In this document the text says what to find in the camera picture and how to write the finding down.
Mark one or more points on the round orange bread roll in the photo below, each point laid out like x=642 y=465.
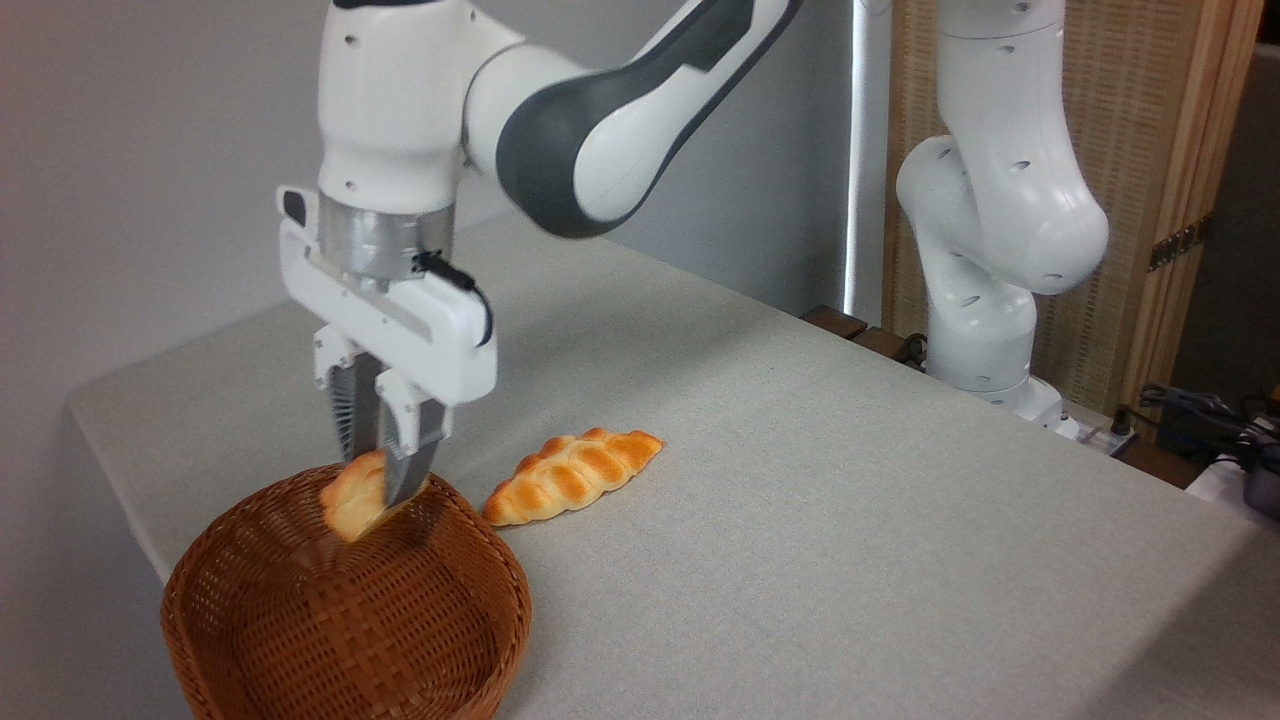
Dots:
x=350 y=505

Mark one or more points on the bamboo folding screen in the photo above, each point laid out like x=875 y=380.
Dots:
x=1140 y=150

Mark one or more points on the dark brown wooden board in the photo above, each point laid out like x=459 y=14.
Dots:
x=862 y=333

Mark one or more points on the dark grey device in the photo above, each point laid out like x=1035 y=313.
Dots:
x=1264 y=482

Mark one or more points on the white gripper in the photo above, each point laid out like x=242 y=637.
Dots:
x=420 y=335

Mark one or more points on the long braided bread loaf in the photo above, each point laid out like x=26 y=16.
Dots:
x=570 y=478

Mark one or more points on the metal screen hinge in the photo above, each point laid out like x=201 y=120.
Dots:
x=1180 y=243

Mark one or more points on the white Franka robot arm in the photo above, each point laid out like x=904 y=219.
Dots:
x=1000 y=210

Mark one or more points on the brown wicker basket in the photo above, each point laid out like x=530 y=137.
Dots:
x=300 y=640

